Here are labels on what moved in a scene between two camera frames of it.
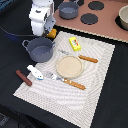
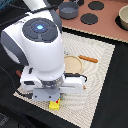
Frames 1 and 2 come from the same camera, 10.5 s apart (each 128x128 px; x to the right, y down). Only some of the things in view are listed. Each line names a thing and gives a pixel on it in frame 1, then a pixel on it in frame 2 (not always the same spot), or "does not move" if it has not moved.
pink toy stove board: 98,17 does not move
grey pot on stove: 68,10 does not move
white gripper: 42,17 -> 49,90
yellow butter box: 74,43 -> 54,105
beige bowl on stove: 123,15 does not move
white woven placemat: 73,78 does not move
